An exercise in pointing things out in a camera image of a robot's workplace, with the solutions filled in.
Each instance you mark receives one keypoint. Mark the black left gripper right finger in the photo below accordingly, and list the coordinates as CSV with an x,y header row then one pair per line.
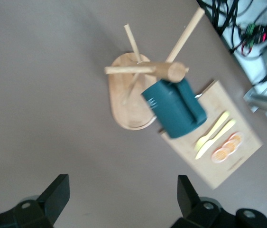
x,y
190,202

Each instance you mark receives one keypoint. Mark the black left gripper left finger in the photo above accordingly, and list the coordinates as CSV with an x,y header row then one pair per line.
x,y
52,199

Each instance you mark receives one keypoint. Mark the teal cup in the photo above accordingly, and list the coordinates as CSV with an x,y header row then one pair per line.
x,y
171,111

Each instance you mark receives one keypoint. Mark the bamboo cutting board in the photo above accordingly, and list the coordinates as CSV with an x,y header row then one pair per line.
x,y
187,156

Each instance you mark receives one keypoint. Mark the orange slice toy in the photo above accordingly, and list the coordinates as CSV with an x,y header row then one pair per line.
x,y
219,155
238,137
231,145

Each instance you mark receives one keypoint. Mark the yellow plastic knife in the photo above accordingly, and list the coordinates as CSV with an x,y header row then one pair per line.
x,y
215,140

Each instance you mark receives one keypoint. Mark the yellow plastic fork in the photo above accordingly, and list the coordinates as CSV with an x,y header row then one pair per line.
x,y
216,126

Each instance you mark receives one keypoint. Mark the wooden mug tree stand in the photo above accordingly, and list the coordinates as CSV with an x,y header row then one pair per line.
x,y
123,95

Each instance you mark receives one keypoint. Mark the green connector block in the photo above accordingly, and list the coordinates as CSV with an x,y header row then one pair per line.
x,y
251,33

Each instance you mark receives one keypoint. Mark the grey metal camera mount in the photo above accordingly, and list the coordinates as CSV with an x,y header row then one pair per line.
x,y
266,101

